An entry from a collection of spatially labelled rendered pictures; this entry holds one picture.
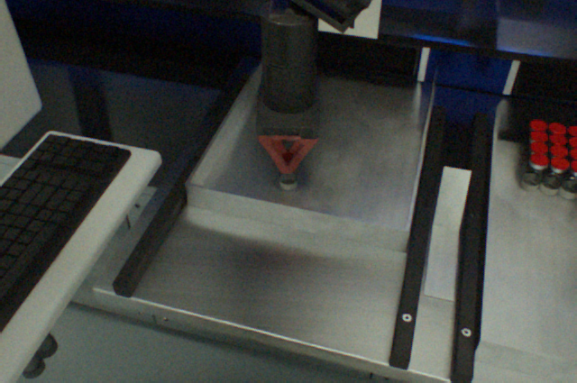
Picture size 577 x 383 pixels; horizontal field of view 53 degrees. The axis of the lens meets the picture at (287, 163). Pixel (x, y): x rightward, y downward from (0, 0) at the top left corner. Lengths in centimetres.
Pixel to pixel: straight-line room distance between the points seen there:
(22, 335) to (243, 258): 26
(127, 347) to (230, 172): 98
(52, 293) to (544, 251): 57
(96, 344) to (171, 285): 106
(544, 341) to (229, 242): 34
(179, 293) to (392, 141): 35
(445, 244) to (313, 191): 17
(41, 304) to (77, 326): 97
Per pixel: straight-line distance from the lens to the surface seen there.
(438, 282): 64
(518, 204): 75
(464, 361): 58
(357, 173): 74
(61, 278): 77
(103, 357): 166
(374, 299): 62
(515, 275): 67
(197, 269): 64
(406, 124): 82
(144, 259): 64
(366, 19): 78
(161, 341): 164
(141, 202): 119
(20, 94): 99
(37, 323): 74
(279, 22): 56
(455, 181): 69
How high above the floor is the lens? 138
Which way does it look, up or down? 42 degrees down
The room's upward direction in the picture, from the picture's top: straight up
